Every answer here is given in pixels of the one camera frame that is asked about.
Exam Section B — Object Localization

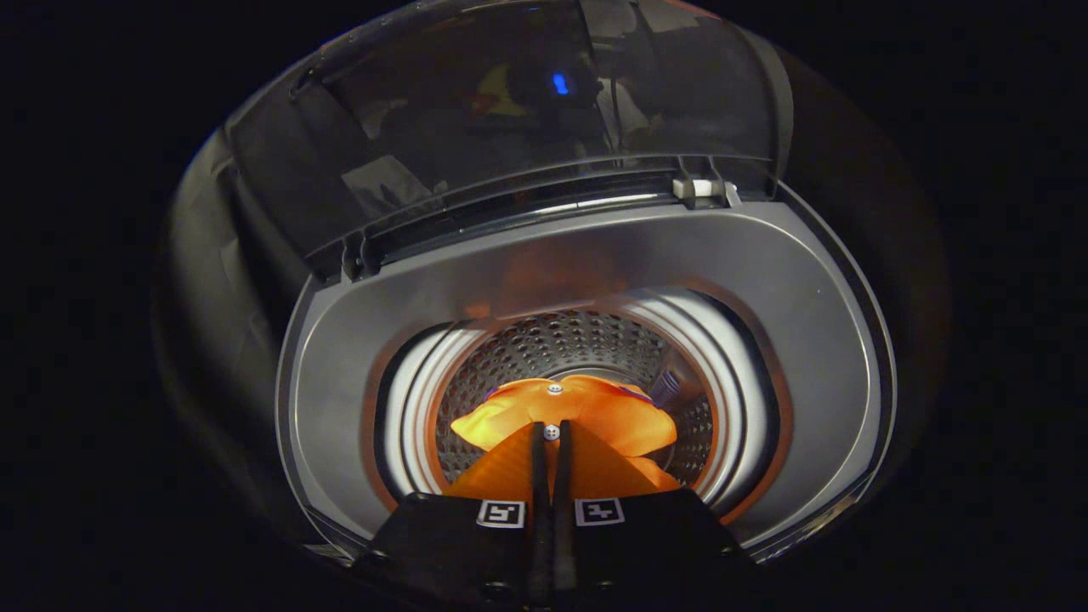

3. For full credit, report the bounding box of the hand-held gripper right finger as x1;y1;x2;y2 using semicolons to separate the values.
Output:
552;419;757;612

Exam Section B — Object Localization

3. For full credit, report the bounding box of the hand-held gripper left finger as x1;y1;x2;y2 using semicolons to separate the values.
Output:
353;421;553;612

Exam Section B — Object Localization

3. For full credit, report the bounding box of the yellow orange polo shirt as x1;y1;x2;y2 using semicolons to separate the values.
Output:
450;376;681;494

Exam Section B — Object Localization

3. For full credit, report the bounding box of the grey washing machine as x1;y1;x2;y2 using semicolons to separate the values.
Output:
276;200;898;566

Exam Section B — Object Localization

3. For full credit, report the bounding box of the black backdrop cloth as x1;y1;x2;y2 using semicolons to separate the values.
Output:
153;42;949;545

